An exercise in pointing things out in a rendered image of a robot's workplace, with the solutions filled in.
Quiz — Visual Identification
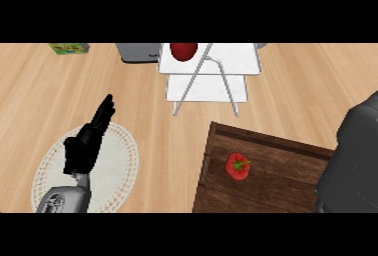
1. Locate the white tiered shelf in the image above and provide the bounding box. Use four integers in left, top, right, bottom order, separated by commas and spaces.
156, 43, 263, 118

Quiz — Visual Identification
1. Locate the green printed box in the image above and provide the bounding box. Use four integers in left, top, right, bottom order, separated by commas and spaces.
47, 43, 91, 56

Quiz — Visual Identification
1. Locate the dark red round fruit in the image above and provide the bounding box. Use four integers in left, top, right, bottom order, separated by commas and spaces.
168, 43, 199, 63

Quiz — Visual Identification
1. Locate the red tomato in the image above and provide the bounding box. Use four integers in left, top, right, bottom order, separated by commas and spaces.
224, 152, 252, 182

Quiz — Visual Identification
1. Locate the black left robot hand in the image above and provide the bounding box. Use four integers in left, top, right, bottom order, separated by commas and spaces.
62, 93, 118, 175

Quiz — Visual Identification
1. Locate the grey box appliance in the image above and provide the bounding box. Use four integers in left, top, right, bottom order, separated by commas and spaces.
115, 43, 164, 64

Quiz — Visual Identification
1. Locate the white oval placemat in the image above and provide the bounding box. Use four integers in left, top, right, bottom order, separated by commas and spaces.
31, 121, 140, 214

